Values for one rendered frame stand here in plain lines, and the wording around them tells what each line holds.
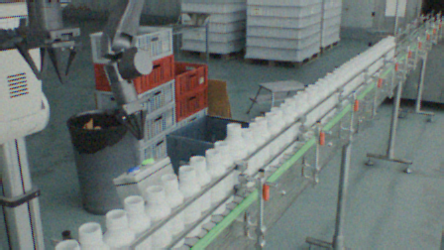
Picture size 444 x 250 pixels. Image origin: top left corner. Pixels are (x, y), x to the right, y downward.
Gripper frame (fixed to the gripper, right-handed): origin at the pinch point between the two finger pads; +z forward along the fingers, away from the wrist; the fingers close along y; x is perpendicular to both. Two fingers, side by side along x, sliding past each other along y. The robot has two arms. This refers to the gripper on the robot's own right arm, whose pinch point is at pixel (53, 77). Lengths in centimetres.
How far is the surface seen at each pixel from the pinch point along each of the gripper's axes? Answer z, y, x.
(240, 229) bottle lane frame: 46, 21, 38
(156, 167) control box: 27.9, 2.1, 26.7
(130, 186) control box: 30.4, 0.2, 18.9
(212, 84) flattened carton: 91, -167, 339
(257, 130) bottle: 24, 17, 55
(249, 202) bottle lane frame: 41, 21, 43
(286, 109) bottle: 24, 17, 78
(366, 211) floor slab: 138, 17, 237
